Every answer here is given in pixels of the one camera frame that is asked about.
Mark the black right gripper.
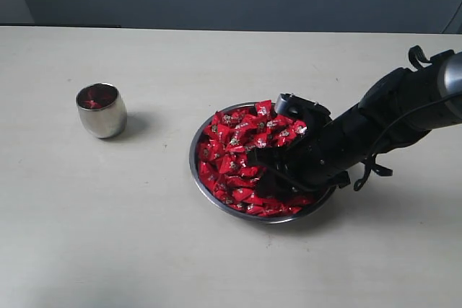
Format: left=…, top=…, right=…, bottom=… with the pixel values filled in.
left=247, top=104, right=372, bottom=201

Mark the stainless steel plate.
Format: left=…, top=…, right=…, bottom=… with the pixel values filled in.
left=189, top=102, right=335, bottom=224

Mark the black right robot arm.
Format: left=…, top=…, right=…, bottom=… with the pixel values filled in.
left=248, top=45, right=461, bottom=198

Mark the stainless steel cup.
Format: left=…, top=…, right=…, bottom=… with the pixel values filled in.
left=76, top=83, right=128, bottom=138

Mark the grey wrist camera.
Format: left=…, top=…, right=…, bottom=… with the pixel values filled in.
left=274, top=93, right=331, bottom=123

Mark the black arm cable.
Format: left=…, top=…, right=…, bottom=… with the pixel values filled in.
left=352, top=93, right=462, bottom=193

